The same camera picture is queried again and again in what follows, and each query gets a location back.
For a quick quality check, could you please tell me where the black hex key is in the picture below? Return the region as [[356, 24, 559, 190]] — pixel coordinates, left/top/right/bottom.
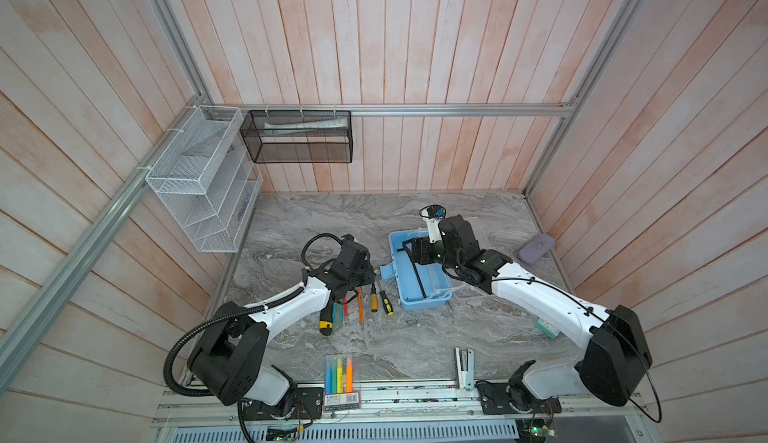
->
[[402, 239, 427, 299]]

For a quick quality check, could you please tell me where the black mesh basket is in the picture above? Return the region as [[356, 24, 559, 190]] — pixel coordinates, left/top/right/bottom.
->
[[240, 109, 354, 165]]

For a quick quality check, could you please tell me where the small yellow screwdriver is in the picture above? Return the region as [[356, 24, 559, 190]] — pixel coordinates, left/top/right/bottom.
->
[[370, 283, 379, 313]]

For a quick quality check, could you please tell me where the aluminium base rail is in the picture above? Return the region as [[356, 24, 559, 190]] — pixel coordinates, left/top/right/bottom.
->
[[151, 376, 650, 429]]

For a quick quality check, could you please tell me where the large black yellow screwdriver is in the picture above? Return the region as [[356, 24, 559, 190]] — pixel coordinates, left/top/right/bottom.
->
[[319, 299, 335, 336]]

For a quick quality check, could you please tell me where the blue plastic tool box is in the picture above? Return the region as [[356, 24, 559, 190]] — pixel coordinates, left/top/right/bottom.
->
[[380, 205, 489, 311]]

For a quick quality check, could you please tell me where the white stapler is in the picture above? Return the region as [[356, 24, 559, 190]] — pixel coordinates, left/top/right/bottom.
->
[[454, 347, 475, 392]]

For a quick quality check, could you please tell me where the highlighter pen pack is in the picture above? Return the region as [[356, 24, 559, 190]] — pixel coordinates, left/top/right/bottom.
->
[[323, 355, 361, 412]]

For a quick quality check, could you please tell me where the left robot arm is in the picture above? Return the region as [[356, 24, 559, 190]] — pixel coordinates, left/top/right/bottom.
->
[[163, 233, 375, 418]]

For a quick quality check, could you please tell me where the white wire mesh shelf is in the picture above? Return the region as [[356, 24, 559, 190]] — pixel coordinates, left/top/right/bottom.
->
[[146, 106, 263, 253]]

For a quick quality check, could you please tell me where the black yellow stubby screwdriver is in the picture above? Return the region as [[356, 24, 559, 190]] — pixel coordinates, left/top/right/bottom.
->
[[377, 288, 394, 317]]

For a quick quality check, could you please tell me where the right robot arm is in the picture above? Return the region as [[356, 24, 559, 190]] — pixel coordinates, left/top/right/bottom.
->
[[405, 205, 653, 414]]

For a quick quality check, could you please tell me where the teal handled tool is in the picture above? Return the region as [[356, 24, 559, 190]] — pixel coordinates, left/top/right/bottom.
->
[[333, 303, 344, 326]]

